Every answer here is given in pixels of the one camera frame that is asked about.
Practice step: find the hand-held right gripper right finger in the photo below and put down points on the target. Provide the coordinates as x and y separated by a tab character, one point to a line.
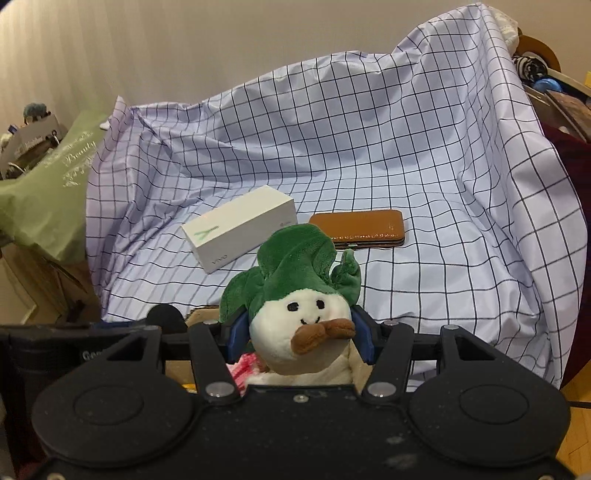
365	332

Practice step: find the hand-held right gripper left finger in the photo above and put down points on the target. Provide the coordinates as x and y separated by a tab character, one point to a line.
236	341

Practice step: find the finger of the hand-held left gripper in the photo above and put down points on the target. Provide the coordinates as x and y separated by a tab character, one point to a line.
115	326

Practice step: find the white fluffy plush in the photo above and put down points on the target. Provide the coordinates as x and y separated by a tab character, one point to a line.
332	374

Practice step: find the green and white plush toy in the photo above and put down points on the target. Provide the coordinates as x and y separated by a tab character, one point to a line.
295	277

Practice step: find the brown cardboard carton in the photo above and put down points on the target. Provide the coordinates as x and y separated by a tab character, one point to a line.
37	286

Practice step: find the brown leather case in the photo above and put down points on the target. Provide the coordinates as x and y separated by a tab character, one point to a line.
355	224

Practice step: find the white cardboard box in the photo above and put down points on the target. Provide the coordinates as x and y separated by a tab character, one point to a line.
240	221

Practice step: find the green printed bag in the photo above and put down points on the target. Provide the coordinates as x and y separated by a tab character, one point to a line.
46	203

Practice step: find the checked light blue sheet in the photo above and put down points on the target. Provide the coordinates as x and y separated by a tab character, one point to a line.
369	138

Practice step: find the grey cardboard carton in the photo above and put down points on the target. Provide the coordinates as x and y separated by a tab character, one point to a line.
27	143

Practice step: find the blue haired doll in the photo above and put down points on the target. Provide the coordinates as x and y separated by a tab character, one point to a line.
34	111

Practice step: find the dark red velvet cloth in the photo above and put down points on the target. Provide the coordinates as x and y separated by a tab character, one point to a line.
577	161

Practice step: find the brown printed book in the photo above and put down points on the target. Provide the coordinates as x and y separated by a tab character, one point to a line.
570	110

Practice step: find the blue ball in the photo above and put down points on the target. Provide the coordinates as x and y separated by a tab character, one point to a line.
547	85

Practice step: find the zebra striped item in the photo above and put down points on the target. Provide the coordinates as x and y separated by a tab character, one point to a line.
531	68

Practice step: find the round wooden item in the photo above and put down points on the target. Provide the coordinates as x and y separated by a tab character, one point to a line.
549	50

